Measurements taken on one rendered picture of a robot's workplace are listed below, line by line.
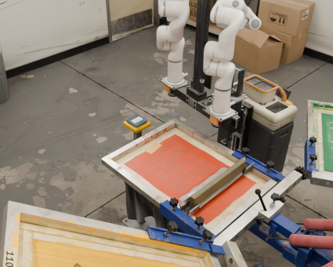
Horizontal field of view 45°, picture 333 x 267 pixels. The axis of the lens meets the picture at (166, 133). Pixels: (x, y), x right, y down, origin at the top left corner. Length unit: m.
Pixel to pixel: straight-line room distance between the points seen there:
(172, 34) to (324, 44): 3.73
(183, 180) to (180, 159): 0.18
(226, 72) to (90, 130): 2.27
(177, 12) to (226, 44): 0.35
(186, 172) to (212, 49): 0.67
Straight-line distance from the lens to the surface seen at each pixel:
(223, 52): 2.13
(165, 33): 2.39
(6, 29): 5.21
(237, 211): 1.97
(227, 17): 2.10
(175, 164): 2.24
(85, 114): 4.44
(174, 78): 2.59
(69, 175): 3.68
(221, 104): 2.29
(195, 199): 1.91
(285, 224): 1.89
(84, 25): 5.75
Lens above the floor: 2.41
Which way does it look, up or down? 36 degrees down
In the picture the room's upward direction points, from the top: 1 degrees clockwise
